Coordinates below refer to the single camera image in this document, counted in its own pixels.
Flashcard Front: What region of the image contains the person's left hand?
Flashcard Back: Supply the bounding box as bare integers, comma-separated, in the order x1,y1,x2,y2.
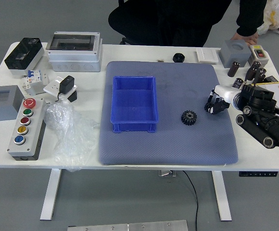
230,32,259,46

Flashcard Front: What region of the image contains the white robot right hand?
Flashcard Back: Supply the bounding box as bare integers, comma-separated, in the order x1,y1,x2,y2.
204,84,239,115

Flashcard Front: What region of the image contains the big black gear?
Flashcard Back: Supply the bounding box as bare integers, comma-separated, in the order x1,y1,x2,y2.
179,110,198,126

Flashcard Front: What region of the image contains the grey box with round hole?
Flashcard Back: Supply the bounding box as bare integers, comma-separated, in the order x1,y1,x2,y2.
218,39,251,69

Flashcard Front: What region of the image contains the black hex nut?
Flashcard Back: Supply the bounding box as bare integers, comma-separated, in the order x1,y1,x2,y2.
173,52,185,63

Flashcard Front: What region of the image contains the blue plastic box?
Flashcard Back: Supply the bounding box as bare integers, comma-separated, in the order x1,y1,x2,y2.
110,76,159,134

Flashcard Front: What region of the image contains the grey five-button control box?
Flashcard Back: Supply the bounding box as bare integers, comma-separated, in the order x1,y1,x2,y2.
6,97,47,161

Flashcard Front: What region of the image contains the black capacitor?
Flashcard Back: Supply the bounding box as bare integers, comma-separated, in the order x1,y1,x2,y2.
232,77,243,89

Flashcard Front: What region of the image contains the person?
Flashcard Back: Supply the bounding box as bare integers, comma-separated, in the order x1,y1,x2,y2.
153,0,267,48

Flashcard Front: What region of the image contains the blue-grey mat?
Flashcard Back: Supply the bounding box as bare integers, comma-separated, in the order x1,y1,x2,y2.
98,61,239,166

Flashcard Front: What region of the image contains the black table control panel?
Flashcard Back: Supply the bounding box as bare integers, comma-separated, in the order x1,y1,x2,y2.
239,171,279,177

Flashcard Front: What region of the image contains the white table leg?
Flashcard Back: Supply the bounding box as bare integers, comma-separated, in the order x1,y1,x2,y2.
39,169,62,221
212,171,233,221

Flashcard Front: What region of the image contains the black office chair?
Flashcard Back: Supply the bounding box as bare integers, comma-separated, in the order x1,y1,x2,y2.
108,0,159,46

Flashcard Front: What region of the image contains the black power adapter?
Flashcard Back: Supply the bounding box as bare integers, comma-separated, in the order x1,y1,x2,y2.
56,75,75,102

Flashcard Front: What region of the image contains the clear plastic bag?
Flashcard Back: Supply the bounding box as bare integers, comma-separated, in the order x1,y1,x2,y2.
44,100,101,172

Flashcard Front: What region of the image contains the silver metal plate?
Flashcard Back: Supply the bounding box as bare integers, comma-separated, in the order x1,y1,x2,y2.
67,219,189,231

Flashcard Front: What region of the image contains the white and blue circuit breaker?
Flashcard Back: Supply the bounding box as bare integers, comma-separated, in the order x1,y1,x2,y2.
21,69,44,96

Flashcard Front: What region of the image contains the grey cube with square hole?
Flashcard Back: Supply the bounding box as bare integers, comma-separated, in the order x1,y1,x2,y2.
0,85,22,122

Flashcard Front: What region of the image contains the grey red-black switch box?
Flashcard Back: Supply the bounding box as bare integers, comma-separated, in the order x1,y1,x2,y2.
247,44,272,66

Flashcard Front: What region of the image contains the white wall switch plate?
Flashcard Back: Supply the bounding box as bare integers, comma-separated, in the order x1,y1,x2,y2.
196,48,219,64

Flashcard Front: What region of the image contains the silver under-table bracket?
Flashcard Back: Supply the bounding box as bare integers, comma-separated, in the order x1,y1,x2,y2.
158,170,178,178

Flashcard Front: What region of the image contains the black floor cable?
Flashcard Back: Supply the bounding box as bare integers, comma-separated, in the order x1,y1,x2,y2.
182,170,200,231

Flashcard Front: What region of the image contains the grey enclosure with clear lid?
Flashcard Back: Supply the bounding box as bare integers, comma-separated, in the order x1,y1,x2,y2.
45,31,103,72

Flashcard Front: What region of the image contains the white wall socket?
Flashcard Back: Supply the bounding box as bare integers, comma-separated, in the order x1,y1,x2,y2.
43,76,78,101

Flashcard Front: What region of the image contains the small white bracket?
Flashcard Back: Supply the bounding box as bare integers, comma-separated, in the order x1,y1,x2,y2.
41,73,51,86

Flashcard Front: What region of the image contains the black-lidded white enclosure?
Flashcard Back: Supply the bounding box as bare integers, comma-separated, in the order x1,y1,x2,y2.
4,37,45,79

